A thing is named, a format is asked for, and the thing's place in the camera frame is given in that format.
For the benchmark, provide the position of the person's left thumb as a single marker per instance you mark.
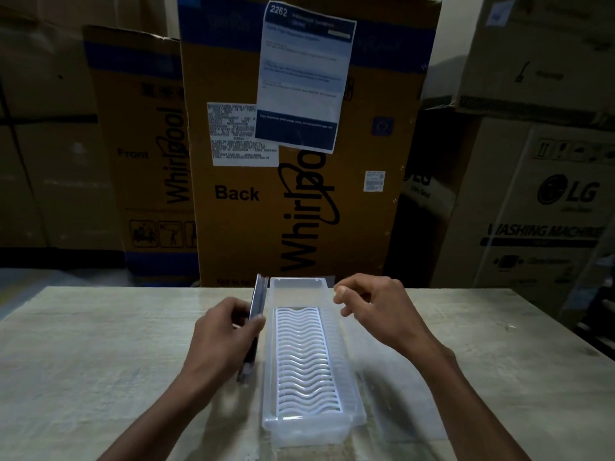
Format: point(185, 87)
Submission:
point(251, 324)

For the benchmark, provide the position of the narrow brown blue-banded cardboard box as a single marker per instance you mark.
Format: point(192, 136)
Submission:
point(139, 139)

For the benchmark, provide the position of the brown washing machine cardboard box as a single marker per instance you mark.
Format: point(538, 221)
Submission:
point(538, 211)

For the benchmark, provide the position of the person's left forearm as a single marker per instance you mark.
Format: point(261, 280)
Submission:
point(153, 417)

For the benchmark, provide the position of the person's right thumb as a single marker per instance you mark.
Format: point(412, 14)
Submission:
point(354, 309)

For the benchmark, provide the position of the dark transparent container lid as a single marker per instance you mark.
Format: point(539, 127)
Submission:
point(259, 295)

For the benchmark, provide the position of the brown cardboard box with flap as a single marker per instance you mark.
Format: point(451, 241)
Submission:
point(543, 52)

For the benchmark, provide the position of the plain brown cardboard box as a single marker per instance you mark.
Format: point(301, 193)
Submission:
point(48, 139)

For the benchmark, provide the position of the person's right middle finger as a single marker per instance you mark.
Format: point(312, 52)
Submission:
point(367, 279)

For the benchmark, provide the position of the small blue square sticker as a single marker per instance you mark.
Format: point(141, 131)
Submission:
point(383, 126)

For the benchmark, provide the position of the large brown blue-banded cardboard box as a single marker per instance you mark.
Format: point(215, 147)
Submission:
point(240, 225)

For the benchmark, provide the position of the white wavy drain tray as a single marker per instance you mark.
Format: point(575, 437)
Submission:
point(305, 360)

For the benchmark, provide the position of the person's right hand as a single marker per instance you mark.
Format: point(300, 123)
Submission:
point(387, 312)

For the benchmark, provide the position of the small white label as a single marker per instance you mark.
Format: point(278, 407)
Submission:
point(374, 181)

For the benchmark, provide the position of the person's right forearm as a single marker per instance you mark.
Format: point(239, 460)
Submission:
point(461, 408)

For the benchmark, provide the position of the clear plastic storage container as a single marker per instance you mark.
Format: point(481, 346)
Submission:
point(350, 379)

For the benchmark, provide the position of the person's left hand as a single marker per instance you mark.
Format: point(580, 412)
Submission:
point(216, 343)

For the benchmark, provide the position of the white text label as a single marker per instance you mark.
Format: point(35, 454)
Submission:
point(230, 134)

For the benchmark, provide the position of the blue and white printed sheet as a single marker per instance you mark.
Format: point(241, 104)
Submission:
point(305, 76)

